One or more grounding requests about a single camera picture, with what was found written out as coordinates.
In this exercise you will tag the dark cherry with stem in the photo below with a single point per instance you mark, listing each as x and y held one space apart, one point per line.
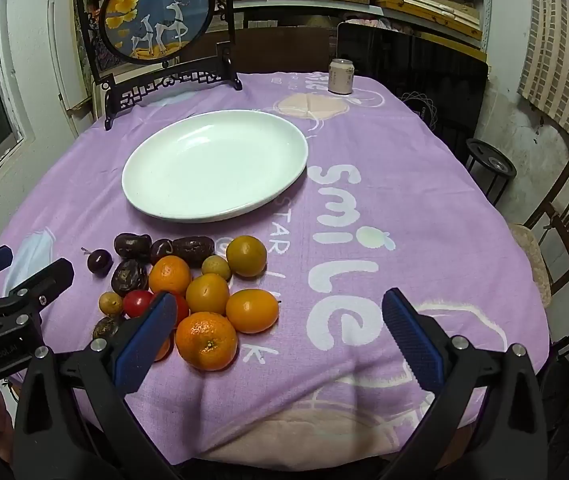
99 261

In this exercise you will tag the small yellow kumquat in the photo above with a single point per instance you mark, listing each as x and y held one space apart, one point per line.
216 266
111 303

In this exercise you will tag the brown wooden cabinet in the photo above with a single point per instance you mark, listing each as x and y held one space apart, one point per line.
284 50

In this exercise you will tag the purple printed tablecloth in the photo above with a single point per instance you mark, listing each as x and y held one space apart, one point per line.
344 240

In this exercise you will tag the beige chair cushion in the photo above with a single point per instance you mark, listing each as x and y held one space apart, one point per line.
531 260

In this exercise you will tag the yellow-green tangerine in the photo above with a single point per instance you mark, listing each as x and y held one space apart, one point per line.
247 256

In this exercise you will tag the white oval plate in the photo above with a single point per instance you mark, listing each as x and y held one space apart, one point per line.
214 165

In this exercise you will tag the small white jar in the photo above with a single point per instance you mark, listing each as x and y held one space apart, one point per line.
341 76

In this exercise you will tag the white leaning board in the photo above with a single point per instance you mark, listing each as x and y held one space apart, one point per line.
67 70

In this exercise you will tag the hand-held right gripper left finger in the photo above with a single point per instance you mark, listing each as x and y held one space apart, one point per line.
147 342

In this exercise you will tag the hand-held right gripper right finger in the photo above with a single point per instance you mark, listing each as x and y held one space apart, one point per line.
414 345

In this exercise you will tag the large orange tangerine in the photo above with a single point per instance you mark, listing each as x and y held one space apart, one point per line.
207 341

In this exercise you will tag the round embroidered screen on stand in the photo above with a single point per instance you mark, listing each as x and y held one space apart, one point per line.
157 7

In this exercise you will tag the black round stool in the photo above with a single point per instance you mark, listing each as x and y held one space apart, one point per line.
489 157

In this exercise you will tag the checked wall cloth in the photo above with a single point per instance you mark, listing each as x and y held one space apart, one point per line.
564 60

